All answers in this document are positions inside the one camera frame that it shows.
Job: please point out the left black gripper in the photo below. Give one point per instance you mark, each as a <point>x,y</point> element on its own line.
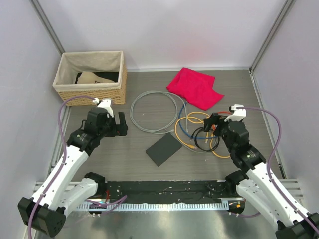
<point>118,130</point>

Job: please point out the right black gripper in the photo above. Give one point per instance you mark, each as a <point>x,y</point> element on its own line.
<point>215,119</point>

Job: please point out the black network switch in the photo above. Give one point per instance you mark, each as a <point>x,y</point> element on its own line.
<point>163,149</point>

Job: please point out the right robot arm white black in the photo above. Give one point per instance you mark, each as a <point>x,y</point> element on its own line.
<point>255,181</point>

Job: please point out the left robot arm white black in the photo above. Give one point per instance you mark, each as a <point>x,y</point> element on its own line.
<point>48,208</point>

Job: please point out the pink folded cloth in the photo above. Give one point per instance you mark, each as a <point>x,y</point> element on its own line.
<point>196,88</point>

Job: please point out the wicker basket with liner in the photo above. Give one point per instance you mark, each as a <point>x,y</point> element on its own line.
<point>72,63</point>

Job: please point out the beige cloth in basket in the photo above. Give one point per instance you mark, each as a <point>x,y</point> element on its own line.
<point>96,77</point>

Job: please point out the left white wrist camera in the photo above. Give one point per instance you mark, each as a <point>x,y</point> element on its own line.
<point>105,103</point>

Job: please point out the white slotted cable duct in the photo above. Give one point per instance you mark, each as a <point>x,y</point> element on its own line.
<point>155,207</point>

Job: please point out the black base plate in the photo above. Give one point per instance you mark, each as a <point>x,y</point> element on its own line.
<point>169,192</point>

